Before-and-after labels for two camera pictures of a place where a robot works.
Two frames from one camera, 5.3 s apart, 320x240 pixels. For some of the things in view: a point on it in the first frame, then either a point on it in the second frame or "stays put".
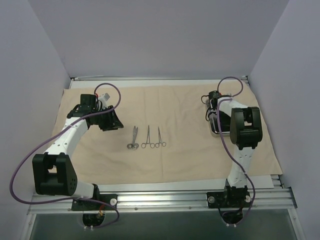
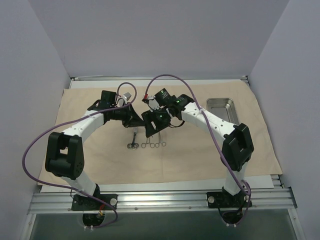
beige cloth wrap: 164,138 stays put
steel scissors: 134,146 stays put
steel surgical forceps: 148,142 stays put
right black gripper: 215,125 -> 155,121
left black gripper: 111,120 -> 129,117
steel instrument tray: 219,109 stays put
